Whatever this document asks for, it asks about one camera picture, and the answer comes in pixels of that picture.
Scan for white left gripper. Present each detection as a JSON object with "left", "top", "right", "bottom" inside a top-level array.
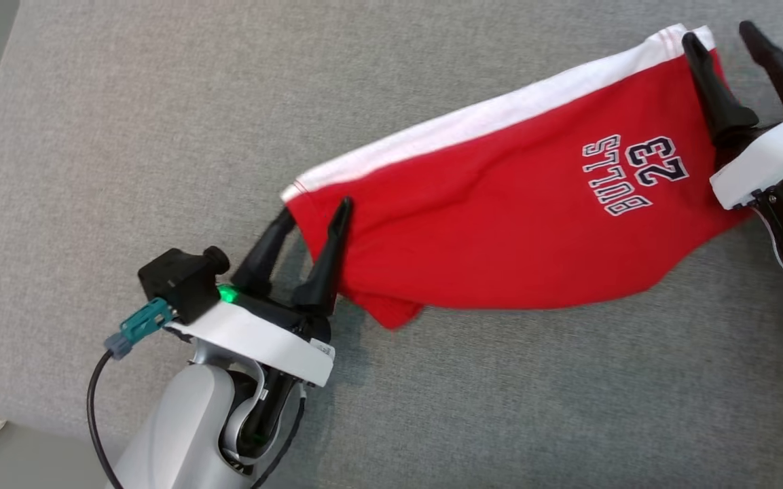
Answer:
[{"left": 167, "top": 196, "right": 355, "bottom": 388}]

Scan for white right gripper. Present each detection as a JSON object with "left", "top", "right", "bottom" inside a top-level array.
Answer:
[{"left": 680, "top": 20, "right": 783, "bottom": 211}]

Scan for red shorts with white stripe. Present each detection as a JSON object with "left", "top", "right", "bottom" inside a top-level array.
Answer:
[{"left": 280, "top": 24, "right": 756, "bottom": 332}]

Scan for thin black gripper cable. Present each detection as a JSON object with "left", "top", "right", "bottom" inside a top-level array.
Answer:
[{"left": 249, "top": 397, "right": 308, "bottom": 489}]

